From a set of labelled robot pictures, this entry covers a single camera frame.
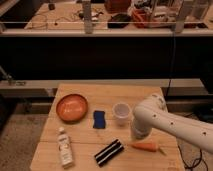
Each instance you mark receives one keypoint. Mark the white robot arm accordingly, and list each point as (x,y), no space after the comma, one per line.
(150,113)

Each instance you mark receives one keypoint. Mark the clear plastic cup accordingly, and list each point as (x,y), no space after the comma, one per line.
(121,113)

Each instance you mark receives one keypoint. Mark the blue sponge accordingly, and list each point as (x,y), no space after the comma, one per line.
(99,120)

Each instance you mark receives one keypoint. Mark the orange plate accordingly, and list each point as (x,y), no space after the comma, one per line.
(72,108)

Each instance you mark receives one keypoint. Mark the black bowl on bench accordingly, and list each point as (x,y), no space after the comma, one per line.
(119,20)

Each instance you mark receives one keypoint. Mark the white bottle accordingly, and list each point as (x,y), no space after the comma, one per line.
(65,151)

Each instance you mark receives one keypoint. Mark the orange box on bench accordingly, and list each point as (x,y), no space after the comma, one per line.
(141,19)

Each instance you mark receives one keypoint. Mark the orange carrot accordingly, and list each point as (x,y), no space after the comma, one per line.
(147,146)

